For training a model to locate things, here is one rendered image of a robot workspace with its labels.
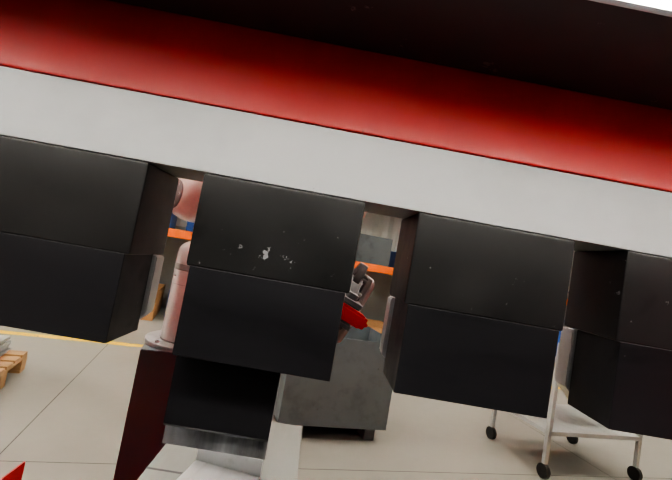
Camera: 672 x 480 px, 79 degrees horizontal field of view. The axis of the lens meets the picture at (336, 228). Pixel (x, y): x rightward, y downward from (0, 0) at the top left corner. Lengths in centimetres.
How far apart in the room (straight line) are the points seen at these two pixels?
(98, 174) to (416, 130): 29
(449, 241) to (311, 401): 271
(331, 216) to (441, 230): 10
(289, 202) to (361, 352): 271
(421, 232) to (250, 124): 19
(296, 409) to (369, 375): 56
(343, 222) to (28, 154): 29
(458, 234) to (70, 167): 36
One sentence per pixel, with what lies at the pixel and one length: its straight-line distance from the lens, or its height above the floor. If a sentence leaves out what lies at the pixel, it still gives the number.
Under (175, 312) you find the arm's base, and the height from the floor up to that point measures 108.
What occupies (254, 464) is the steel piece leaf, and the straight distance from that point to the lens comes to 59.
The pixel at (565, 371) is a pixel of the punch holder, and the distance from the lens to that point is 53.
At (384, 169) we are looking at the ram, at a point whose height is 137.
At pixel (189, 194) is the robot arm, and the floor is 137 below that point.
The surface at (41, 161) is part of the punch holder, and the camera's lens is 45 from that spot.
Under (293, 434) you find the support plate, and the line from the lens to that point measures 72.
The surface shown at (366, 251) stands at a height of 143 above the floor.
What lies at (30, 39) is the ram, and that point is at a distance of 49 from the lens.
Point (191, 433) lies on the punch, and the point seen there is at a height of 109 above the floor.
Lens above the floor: 129
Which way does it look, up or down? 4 degrees up
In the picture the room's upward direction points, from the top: 10 degrees clockwise
